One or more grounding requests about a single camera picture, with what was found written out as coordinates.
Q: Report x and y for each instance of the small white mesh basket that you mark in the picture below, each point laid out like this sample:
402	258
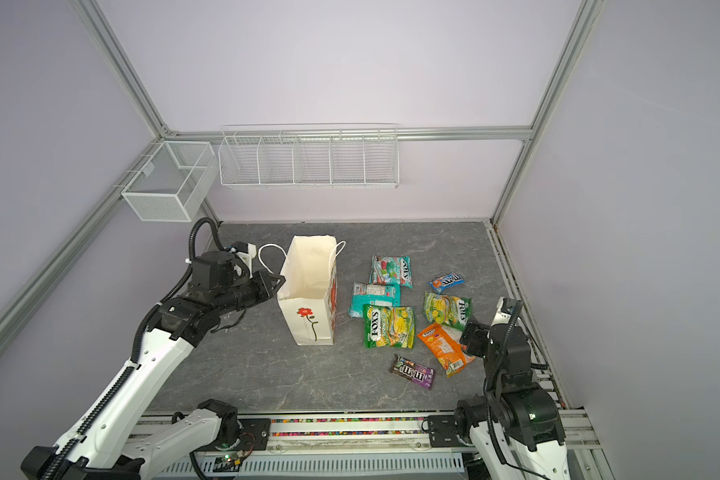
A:
173	182

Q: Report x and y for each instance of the white floral paper bag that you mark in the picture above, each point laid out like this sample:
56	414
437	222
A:
308	298

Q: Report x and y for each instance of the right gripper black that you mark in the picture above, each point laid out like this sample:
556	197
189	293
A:
480	334

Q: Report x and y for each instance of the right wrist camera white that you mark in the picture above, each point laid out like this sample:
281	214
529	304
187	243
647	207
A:
506	309

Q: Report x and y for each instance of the purple M&M's packet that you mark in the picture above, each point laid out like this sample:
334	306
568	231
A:
412	371

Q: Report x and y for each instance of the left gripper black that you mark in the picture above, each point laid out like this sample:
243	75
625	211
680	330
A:
264	287

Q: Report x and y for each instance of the teal Fox's candy bag front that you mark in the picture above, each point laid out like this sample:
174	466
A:
391	270

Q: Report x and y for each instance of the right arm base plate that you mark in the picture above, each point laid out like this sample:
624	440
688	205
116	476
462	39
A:
443	432

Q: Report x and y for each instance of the green Fox's spring tea bag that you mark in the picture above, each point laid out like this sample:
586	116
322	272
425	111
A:
451	311

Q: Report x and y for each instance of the orange Fox's fruits bag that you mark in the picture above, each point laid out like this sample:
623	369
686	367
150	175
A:
443	342

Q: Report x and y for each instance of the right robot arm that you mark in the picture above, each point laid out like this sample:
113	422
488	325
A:
515	424

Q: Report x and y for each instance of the green Fox's candy bag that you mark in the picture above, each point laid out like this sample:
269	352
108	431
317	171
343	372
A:
389	327

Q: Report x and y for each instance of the long white wire basket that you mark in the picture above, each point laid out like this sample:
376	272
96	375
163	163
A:
309	155

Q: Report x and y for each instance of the teal fox's candy bag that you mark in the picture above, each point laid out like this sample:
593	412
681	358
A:
372	294
391	270

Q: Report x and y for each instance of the teal Fox's candy bag back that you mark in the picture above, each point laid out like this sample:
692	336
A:
372	294

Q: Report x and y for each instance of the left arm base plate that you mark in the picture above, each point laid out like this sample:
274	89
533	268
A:
253	435

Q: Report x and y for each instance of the blue M&M's packet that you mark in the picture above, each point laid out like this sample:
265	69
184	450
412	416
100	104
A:
443	282

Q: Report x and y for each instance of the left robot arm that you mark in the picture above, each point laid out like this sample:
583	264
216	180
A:
169	332

